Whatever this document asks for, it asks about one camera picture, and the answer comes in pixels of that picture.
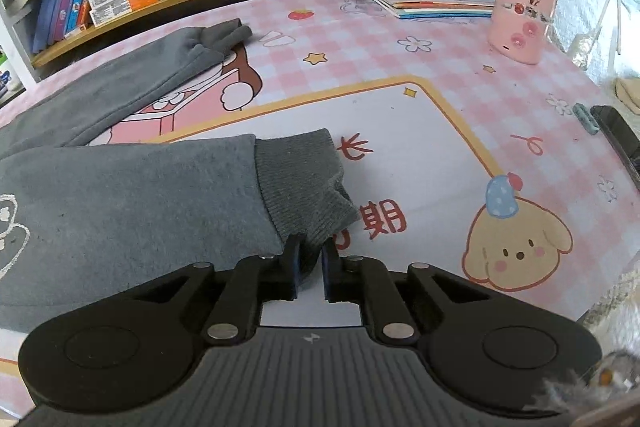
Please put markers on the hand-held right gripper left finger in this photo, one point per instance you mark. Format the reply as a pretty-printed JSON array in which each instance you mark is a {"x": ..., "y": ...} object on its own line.
[{"x": 295, "y": 267}]

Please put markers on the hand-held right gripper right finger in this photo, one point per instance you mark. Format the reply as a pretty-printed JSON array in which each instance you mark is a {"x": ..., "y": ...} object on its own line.
[{"x": 327, "y": 272}]

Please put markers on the grey sweatshirt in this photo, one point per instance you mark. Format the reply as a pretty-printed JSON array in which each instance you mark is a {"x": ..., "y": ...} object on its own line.
[{"x": 125, "y": 207}]

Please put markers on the pink checkered cartoon desk mat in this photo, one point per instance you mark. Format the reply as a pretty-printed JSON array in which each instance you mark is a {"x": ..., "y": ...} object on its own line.
[{"x": 425, "y": 132}]

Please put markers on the fuzzy grey fabric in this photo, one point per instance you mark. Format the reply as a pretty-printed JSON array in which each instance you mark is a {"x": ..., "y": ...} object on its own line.
[{"x": 590, "y": 397}]

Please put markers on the small teal clip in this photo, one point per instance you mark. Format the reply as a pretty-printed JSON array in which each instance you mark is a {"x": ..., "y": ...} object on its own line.
[{"x": 585, "y": 118}]

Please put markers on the black flat device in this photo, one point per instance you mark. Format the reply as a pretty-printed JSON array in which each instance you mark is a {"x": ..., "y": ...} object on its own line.
[{"x": 617, "y": 137}]

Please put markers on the pink sticker-covered tin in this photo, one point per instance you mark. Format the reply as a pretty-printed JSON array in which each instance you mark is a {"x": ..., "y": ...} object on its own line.
[{"x": 525, "y": 2}]

